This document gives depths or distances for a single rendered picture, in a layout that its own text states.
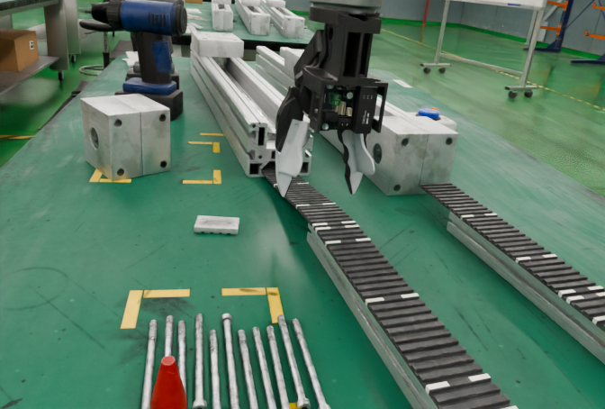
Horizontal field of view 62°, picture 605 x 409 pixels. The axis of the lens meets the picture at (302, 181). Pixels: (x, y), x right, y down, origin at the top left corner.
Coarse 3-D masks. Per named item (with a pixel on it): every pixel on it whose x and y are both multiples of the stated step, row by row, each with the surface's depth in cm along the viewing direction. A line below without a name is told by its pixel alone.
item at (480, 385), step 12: (432, 384) 35; (444, 384) 35; (456, 384) 35; (468, 384) 35; (480, 384) 35; (492, 384) 35; (432, 396) 34; (444, 396) 34; (456, 396) 34; (468, 396) 34; (480, 396) 34
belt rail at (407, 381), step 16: (320, 240) 55; (320, 256) 55; (336, 272) 52; (352, 288) 47; (352, 304) 47; (368, 320) 45; (368, 336) 44; (384, 336) 41; (384, 352) 41; (400, 368) 39; (400, 384) 39; (416, 384) 36; (416, 400) 36
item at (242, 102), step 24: (192, 48) 139; (192, 72) 141; (216, 72) 105; (240, 72) 113; (216, 96) 101; (240, 96) 87; (264, 96) 93; (240, 120) 78; (264, 120) 85; (240, 144) 80; (264, 144) 75
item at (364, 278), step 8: (368, 272) 47; (376, 272) 47; (384, 272) 48; (392, 272) 48; (352, 280) 46; (360, 280) 46; (368, 280) 46; (376, 280) 46; (384, 280) 46; (392, 280) 47; (400, 280) 47
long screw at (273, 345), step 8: (272, 328) 43; (272, 336) 42; (272, 344) 41; (272, 352) 40; (280, 368) 39; (280, 376) 38; (280, 384) 37; (280, 392) 36; (280, 400) 36; (288, 408) 35
